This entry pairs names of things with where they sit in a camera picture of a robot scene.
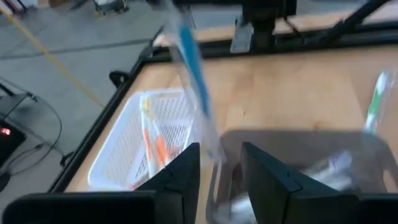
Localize black frame clamp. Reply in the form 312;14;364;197
108;70;131;88

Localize black aluminium table frame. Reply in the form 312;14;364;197
48;0;398;194

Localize smoky grey translucent tray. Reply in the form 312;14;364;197
205;129;398;224

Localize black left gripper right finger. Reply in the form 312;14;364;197
241;141;398;224

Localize blue toothbrush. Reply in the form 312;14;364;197
163;0;225;164

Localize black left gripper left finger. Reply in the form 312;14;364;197
1;142;201;224

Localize orange toothbrush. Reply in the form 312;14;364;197
152;132;177;170
139;95;158;180

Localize green toothbrush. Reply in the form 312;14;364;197
362;68;397;135

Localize white plastic basket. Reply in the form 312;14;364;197
87;87;201;192

